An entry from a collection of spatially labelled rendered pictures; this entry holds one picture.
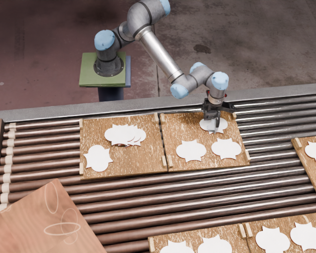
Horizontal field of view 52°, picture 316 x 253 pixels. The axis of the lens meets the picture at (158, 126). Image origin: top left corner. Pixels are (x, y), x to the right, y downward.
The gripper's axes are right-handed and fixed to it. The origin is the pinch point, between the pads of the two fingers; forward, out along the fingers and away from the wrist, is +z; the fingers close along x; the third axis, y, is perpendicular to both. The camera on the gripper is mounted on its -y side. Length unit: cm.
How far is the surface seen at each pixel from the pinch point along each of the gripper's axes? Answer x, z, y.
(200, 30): -204, 96, -47
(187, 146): 13.0, -0.9, 16.6
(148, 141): 8.0, -0.7, 35.7
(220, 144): 13.5, -0.1, -0.8
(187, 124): -1.6, 0.3, 13.9
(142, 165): 21.4, -0.9, 40.2
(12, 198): 32, -2, 99
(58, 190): 36, -13, 76
